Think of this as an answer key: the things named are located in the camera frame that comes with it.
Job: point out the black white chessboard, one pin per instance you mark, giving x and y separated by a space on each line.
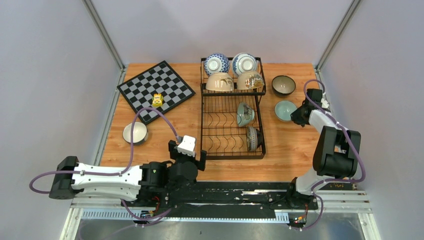
161 79

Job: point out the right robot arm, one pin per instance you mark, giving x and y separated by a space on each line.
334 156

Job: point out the pale green ribbed bowl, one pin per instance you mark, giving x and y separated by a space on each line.
283 110

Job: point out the blue white patterned bowl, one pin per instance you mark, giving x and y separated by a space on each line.
254 138

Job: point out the blue diamond pattern bowl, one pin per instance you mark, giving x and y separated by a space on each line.
216 63

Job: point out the blue white porcelain bowl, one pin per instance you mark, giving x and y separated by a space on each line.
243 62

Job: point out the cream painted bowl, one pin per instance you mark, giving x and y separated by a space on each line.
249 80

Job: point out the dark blue glazed bowl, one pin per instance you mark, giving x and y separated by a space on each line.
283 86

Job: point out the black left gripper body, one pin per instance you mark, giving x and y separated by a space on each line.
181 159

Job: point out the yellow toy block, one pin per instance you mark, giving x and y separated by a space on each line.
157 100

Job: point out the teal white striped bowl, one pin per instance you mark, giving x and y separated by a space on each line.
140 133

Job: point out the cream leaf bowl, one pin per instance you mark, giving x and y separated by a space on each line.
220 82

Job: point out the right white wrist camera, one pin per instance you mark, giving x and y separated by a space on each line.
325 103

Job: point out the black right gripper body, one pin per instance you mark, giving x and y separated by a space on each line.
297 116

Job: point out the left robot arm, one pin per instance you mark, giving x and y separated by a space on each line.
76 179

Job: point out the green floral bowl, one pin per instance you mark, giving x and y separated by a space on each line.
244 115

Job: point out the black wire dish rack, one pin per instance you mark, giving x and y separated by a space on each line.
220 135

